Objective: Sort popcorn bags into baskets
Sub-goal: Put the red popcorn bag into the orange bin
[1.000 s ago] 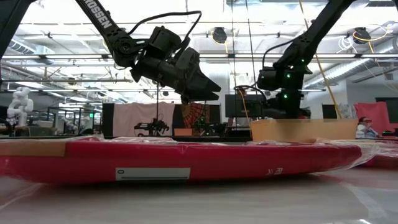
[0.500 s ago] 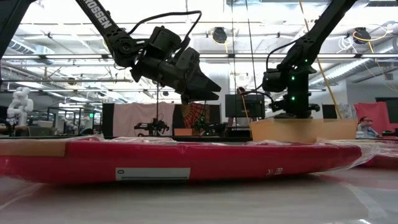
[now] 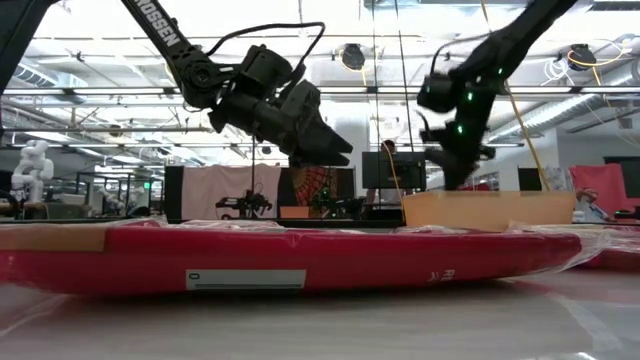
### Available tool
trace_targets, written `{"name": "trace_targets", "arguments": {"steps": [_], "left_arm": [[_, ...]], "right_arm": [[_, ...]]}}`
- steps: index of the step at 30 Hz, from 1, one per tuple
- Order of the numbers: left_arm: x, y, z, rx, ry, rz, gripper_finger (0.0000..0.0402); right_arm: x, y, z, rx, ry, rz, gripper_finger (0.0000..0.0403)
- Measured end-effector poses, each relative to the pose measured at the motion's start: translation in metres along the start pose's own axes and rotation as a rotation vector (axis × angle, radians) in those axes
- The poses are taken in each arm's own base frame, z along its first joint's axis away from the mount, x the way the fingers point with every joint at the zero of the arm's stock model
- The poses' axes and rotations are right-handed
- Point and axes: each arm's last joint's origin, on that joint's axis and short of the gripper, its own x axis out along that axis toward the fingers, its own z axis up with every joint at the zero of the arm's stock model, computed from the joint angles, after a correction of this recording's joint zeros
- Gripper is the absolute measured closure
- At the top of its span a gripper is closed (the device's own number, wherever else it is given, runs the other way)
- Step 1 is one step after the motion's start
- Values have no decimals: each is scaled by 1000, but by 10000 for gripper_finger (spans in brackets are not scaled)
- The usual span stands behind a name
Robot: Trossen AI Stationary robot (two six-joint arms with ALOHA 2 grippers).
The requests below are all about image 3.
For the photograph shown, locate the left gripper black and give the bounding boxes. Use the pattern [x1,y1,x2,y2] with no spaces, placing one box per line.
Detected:
[256,93,355,169]

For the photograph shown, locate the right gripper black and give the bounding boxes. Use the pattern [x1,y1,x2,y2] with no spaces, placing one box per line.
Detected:
[418,111,497,192]

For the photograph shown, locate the red popcorn bag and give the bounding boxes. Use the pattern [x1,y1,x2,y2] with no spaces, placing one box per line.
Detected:
[0,215,609,297]
[582,224,640,274]

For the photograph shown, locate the patterned cloth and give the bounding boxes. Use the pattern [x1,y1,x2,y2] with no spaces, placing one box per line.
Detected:
[292,167,346,219]

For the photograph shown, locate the large black monitor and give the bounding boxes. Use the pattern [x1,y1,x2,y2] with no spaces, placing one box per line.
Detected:
[361,151,428,191]

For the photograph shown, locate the orange plastic basket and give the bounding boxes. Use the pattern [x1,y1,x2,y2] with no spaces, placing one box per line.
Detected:
[401,190,578,233]

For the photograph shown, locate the black equipment case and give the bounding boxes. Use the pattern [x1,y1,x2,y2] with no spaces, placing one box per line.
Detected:
[367,203,404,222]

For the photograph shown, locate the small black monitor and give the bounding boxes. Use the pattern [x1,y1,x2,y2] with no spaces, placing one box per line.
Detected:
[517,167,544,192]

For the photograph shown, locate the red cloth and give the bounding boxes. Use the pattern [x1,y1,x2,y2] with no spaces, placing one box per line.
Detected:
[568,163,626,216]

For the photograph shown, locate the black upright panel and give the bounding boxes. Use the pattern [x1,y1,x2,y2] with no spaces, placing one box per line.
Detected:
[163,165,185,221]

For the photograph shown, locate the long ceiling light strip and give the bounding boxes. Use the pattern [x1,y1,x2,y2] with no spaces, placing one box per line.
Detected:
[0,85,640,97]

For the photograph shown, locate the white humanoid robot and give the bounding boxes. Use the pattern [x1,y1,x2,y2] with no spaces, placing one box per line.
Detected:
[9,138,55,204]

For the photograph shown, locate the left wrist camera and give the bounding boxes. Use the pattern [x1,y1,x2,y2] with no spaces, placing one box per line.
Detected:
[285,78,322,121]

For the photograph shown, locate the yellow cable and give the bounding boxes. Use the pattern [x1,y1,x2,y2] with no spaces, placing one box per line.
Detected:
[479,0,552,192]

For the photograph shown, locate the black ceiling cable reel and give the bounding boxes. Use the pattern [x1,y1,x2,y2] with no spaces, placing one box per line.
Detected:
[567,43,599,69]
[340,43,367,72]

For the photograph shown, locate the silver ventilation duct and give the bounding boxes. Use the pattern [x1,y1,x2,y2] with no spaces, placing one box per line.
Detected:
[487,62,640,146]

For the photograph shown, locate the black camera cable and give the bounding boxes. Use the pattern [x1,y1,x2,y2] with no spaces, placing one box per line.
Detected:
[205,21,327,84]

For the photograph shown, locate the black wall screen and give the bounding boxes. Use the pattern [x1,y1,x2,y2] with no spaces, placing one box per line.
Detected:
[603,155,640,199]

